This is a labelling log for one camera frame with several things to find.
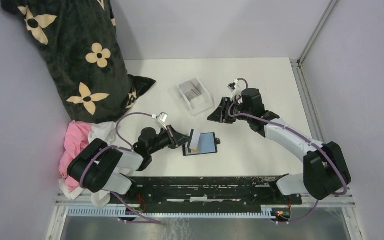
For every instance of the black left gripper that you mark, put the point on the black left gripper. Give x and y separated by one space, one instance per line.
176 138

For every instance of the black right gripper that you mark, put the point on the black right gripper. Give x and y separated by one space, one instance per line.
220 114

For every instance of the grey striped card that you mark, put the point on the grey striped card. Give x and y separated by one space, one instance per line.
193 143

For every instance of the black card holder wallet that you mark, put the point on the black card holder wallet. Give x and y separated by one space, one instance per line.
208 144

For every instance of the clear plastic card box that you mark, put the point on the clear plastic card box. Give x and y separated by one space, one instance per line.
199 104

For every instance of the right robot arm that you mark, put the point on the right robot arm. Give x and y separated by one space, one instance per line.
325 171

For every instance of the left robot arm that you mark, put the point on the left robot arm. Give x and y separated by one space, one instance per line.
95 167

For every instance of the stack of grey cards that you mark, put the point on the stack of grey cards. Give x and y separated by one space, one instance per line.
190 90

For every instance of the white cloth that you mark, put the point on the white cloth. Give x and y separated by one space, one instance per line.
105 131

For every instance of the pink cloth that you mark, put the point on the pink cloth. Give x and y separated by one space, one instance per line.
75 141

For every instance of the black floral plush blanket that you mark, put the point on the black floral plush blanket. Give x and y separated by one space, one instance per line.
77 40

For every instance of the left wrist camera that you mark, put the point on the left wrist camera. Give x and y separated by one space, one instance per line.
160 120

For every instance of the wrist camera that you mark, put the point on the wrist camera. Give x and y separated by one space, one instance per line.
236 87
160 120

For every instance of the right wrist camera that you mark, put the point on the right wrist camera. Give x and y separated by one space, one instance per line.
236 87

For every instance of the aluminium frame rail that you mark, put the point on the aluminium frame rail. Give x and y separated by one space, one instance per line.
345 203

